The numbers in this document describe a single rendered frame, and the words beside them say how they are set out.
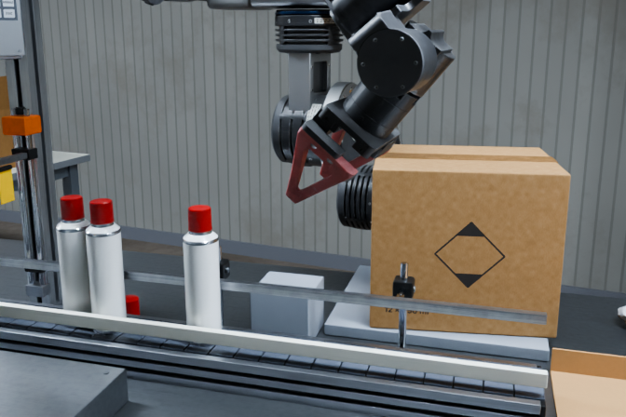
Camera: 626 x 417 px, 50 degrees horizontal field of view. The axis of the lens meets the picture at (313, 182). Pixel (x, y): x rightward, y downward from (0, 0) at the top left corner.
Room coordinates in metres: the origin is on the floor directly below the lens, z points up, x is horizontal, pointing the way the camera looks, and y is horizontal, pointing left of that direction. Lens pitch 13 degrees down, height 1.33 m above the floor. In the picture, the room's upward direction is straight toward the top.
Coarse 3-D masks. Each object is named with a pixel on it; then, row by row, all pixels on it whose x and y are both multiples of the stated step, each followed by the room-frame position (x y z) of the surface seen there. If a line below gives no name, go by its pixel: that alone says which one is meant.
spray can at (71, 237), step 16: (64, 208) 0.97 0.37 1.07; (80, 208) 0.98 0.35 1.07; (64, 224) 0.97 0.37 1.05; (80, 224) 0.97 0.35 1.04; (64, 240) 0.96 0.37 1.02; (80, 240) 0.96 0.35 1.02; (64, 256) 0.96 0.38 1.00; (80, 256) 0.96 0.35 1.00; (64, 272) 0.96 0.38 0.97; (80, 272) 0.96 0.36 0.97; (64, 288) 0.96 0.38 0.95; (80, 288) 0.96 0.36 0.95; (64, 304) 0.97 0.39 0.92; (80, 304) 0.96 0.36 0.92
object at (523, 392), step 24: (72, 336) 0.94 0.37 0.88; (96, 336) 0.93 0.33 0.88; (120, 336) 0.93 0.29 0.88; (144, 336) 0.93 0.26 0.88; (288, 336) 0.93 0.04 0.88; (264, 360) 0.86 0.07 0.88; (288, 360) 0.86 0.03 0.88; (312, 360) 0.86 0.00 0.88; (480, 360) 0.86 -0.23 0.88; (432, 384) 0.79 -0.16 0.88; (456, 384) 0.79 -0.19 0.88; (480, 384) 0.79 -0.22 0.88; (504, 384) 0.79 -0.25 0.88
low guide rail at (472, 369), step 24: (0, 312) 0.97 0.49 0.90; (24, 312) 0.96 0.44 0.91; (48, 312) 0.95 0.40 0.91; (72, 312) 0.94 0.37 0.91; (168, 336) 0.89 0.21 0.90; (192, 336) 0.88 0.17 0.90; (216, 336) 0.87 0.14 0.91; (240, 336) 0.86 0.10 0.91; (264, 336) 0.86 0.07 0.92; (336, 360) 0.83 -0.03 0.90; (360, 360) 0.82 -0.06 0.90; (384, 360) 0.81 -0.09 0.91; (408, 360) 0.80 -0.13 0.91; (432, 360) 0.79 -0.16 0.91; (456, 360) 0.79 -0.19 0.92; (528, 384) 0.76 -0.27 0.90
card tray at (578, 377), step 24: (552, 360) 0.91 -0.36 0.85; (576, 360) 0.90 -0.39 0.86; (600, 360) 0.89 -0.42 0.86; (624, 360) 0.89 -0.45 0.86; (552, 384) 0.87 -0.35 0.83; (576, 384) 0.87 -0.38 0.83; (600, 384) 0.87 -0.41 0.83; (624, 384) 0.87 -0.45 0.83; (576, 408) 0.81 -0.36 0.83; (600, 408) 0.81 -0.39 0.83; (624, 408) 0.81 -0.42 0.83
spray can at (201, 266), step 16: (192, 208) 0.92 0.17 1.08; (208, 208) 0.92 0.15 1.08; (192, 224) 0.91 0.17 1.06; (208, 224) 0.91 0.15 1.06; (192, 240) 0.90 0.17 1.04; (208, 240) 0.90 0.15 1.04; (192, 256) 0.90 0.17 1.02; (208, 256) 0.90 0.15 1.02; (192, 272) 0.90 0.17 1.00; (208, 272) 0.90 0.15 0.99; (192, 288) 0.90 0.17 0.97; (208, 288) 0.90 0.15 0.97; (192, 304) 0.90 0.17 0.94; (208, 304) 0.90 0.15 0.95; (192, 320) 0.90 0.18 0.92; (208, 320) 0.90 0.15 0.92
